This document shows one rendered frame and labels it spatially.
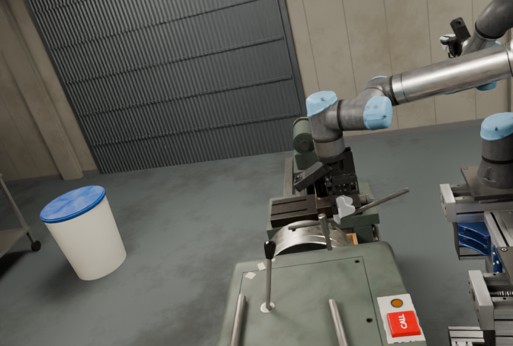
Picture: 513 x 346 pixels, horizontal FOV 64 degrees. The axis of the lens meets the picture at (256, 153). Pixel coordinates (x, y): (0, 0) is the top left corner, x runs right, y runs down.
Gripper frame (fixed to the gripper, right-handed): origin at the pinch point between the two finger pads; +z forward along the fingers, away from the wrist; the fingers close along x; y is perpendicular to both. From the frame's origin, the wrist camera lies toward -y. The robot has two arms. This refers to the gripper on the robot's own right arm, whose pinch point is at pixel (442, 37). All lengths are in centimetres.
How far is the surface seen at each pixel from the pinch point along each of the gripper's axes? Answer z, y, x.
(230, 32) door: 297, -7, -77
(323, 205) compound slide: -19, 46, -79
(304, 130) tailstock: 44, 34, -67
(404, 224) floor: 84, 157, -14
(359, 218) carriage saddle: -21, 58, -65
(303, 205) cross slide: -5, 50, -86
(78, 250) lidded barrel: 128, 89, -270
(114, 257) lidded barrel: 139, 114, -252
